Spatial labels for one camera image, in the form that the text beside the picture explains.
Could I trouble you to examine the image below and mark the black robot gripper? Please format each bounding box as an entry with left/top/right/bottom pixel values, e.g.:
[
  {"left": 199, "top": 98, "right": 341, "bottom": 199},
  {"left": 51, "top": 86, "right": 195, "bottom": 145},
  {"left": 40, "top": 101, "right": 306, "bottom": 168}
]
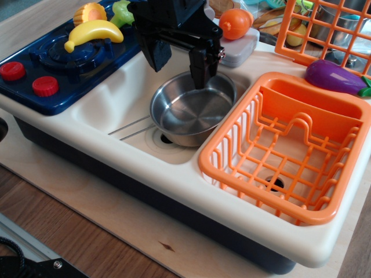
[{"left": 128, "top": 1, "right": 224, "bottom": 89}]

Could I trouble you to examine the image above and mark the stainless steel pan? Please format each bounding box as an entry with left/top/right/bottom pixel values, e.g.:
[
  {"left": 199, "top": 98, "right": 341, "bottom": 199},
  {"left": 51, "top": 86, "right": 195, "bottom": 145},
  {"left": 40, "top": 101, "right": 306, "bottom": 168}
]
[{"left": 109, "top": 72, "right": 238, "bottom": 147}]

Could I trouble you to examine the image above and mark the cream toy sink unit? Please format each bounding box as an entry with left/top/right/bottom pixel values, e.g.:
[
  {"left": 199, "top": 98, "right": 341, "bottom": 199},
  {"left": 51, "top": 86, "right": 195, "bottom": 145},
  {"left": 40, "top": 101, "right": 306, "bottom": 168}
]
[{"left": 1, "top": 44, "right": 370, "bottom": 274}]

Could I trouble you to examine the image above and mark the orange plastic drying rack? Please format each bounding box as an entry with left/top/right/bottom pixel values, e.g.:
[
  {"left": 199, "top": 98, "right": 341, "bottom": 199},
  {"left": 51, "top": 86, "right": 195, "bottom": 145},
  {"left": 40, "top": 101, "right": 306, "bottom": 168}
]
[{"left": 198, "top": 72, "right": 370, "bottom": 225}]

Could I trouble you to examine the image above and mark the grey toy faucet base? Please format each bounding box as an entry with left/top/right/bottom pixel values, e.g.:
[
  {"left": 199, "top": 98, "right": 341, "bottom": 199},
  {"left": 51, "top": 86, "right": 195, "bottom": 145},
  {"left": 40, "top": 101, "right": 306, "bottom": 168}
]
[{"left": 204, "top": 1, "right": 260, "bottom": 68}]

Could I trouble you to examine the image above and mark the orange toy fruit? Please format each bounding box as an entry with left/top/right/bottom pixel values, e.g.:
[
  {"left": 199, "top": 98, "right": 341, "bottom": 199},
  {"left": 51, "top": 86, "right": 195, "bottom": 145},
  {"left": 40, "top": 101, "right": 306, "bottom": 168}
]
[{"left": 219, "top": 9, "right": 254, "bottom": 41}]

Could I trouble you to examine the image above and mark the green toy broccoli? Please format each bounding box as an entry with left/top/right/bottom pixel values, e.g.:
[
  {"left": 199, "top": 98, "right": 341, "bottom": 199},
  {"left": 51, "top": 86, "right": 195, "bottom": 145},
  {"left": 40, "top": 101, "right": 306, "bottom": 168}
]
[{"left": 110, "top": 0, "right": 134, "bottom": 28}]

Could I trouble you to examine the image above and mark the yellow toy banana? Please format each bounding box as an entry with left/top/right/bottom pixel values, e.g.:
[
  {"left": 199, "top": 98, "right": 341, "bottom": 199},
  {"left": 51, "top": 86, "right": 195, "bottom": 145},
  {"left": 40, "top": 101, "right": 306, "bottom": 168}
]
[{"left": 64, "top": 20, "right": 124, "bottom": 53}]

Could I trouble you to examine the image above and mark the yellow orange toy corn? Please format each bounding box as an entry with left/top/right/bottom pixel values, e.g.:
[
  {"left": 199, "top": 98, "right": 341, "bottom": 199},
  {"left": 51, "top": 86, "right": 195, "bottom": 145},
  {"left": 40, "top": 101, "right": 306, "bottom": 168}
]
[{"left": 72, "top": 2, "right": 107, "bottom": 26}]

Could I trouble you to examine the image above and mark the yellow toy lemon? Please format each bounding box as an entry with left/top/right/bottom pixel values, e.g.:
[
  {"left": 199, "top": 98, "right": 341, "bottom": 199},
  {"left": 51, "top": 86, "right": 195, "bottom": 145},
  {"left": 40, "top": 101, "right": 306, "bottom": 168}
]
[{"left": 286, "top": 24, "right": 307, "bottom": 47}]

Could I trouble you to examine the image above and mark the red stove knob right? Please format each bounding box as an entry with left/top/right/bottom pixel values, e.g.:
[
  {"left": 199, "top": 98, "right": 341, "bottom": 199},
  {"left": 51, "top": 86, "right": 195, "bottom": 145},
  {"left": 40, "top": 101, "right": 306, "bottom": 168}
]
[{"left": 32, "top": 76, "right": 59, "bottom": 97}]

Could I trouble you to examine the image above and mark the red stove knob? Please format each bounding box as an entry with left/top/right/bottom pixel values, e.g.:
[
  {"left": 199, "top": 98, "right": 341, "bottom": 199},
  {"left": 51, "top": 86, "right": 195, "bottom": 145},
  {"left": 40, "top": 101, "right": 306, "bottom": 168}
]
[
  {"left": 0, "top": 61, "right": 26, "bottom": 82},
  {"left": 32, "top": 76, "right": 59, "bottom": 97}
]

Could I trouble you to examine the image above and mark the blue toy stove top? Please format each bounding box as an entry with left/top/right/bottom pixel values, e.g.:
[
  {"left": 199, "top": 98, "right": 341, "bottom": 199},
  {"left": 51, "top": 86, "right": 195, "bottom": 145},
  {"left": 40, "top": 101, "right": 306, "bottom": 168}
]
[{"left": 1, "top": 19, "right": 140, "bottom": 115}]

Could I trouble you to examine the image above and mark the purple toy eggplant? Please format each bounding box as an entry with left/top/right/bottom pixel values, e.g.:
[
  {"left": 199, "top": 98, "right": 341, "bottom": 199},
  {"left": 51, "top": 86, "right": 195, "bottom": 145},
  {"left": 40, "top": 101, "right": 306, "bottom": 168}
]
[{"left": 304, "top": 60, "right": 370, "bottom": 97}]

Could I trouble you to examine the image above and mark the steel pot in basket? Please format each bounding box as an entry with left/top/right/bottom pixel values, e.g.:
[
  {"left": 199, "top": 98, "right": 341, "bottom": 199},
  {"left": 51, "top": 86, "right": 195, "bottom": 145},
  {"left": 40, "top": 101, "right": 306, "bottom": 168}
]
[{"left": 307, "top": 2, "right": 369, "bottom": 50}]

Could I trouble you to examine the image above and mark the orange plastic grid basket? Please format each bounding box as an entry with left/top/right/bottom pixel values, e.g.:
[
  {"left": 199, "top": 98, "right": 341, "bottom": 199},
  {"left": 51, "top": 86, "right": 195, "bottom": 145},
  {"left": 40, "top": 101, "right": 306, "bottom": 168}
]
[{"left": 275, "top": 1, "right": 370, "bottom": 77}]

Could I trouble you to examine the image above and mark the red stove knob left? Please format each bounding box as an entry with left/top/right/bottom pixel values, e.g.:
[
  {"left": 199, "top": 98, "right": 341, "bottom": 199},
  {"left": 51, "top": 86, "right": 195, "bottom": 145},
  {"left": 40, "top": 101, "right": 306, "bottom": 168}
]
[{"left": 0, "top": 61, "right": 26, "bottom": 82}]

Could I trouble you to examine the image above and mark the black bracket with cable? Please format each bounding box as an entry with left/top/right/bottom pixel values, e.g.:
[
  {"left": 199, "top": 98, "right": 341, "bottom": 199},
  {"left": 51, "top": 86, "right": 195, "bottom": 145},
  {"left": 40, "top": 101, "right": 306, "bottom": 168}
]
[{"left": 1, "top": 236, "right": 88, "bottom": 278}]

